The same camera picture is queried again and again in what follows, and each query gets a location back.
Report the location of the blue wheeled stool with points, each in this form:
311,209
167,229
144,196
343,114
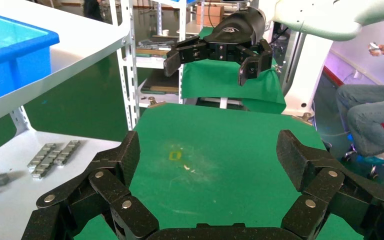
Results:
367,160

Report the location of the white perforated rack post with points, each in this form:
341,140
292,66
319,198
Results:
130,82
20,119

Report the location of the ridged grey metal strip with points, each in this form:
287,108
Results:
42,155
46,165
66,153

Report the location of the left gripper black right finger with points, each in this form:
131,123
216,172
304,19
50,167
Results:
324,185

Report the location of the white paper cup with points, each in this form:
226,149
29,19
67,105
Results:
166,32

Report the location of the white handheld device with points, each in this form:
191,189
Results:
374,46

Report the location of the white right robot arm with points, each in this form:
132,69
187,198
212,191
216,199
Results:
311,16

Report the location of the green table cloth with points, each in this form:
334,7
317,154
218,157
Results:
228,139

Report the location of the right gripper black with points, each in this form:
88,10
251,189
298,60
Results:
235,31

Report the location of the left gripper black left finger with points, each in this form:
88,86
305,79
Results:
112,195

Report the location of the green draped cloth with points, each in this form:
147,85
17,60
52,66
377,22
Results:
212,79

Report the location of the person in dark clothes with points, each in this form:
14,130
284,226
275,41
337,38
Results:
92,10

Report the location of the white metal storage rack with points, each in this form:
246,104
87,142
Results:
152,62

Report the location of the seated person in jeans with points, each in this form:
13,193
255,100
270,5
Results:
367,112

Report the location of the brown cardboard box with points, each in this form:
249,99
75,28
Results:
210,15

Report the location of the white robot torso column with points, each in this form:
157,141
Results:
308,73

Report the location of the blue plastic bin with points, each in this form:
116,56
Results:
10,49

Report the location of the silver binder clip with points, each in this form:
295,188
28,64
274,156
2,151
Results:
152,101
306,116

